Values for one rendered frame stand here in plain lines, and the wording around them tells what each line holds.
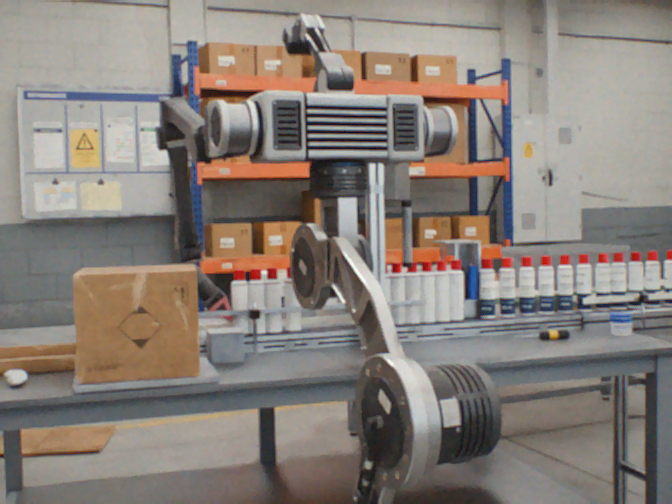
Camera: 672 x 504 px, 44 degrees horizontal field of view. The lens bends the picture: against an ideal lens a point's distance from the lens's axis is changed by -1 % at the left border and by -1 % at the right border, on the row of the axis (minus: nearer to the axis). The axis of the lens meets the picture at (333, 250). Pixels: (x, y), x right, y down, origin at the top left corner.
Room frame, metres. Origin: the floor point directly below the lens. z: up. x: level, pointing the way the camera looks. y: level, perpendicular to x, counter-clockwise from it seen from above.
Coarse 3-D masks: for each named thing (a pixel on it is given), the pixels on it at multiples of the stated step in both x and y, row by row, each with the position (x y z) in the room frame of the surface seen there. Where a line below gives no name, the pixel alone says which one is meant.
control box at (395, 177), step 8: (384, 168) 2.51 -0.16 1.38; (392, 168) 2.50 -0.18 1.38; (400, 168) 2.55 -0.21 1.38; (408, 168) 2.65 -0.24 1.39; (384, 176) 2.51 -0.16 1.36; (392, 176) 2.50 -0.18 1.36; (400, 176) 2.55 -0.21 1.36; (408, 176) 2.64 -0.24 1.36; (384, 184) 2.51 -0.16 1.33; (392, 184) 2.50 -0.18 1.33; (400, 184) 2.54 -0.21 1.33; (408, 184) 2.64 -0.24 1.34; (384, 192) 2.51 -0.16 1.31; (392, 192) 2.50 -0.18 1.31; (400, 192) 2.54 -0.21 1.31; (408, 192) 2.64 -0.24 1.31; (384, 200) 2.61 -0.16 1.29
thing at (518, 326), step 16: (512, 320) 2.75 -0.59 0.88; (528, 320) 2.76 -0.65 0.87; (544, 320) 2.78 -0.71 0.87; (560, 320) 2.80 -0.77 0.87; (576, 320) 2.82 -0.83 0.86; (272, 336) 2.52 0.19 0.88; (288, 336) 2.53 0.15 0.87; (304, 336) 2.55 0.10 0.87; (320, 336) 2.56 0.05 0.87; (336, 336) 2.58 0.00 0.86; (352, 336) 2.60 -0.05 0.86; (400, 336) 2.64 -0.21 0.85; (432, 336) 2.67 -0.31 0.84; (448, 336) 2.68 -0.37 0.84; (464, 336) 2.70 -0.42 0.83; (480, 336) 2.71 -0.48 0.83
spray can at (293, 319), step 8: (288, 272) 2.58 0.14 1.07; (288, 280) 2.58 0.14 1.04; (288, 288) 2.57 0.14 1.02; (288, 296) 2.57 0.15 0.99; (288, 304) 2.57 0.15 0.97; (296, 304) 2.57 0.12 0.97; (288, 312) 2.58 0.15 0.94; (296, 312) 2.57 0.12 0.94; (288, 320) 2.58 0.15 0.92; (296, 320) 2.57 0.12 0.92; (288, 328) 2.58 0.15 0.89; (296, 328) 2.57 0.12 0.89
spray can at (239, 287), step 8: (240, 272) 2.53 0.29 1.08; (240, 280) 2.53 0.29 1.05; (232, 288) 2.54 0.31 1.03; (240, 288) 2.52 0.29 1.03; (232, 296) 2.54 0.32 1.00; (240, 296) 2.52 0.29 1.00; (248, 296) 2.55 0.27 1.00; (232, 304) 2.54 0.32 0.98; (240, 304) 2.52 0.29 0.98; (248, 304) 2.55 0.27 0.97; (232, 320) 2.54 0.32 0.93; (240, 320) 2.52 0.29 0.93; (248, 320) 2.54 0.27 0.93; (248, 328) 2.54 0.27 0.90
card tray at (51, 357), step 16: (0, 352) 2.47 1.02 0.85; (16, 352) 2.48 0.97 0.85; (32, 352) 2.50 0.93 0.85; (48, 352) 2.51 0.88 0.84; (64, 352) 2.52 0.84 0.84; (0, 368) 2.23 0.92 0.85; (16, 368) 2.24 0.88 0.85; (32, 368) 2.26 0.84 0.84; (48, 368) 2.27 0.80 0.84; (64, 368) 2.28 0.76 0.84
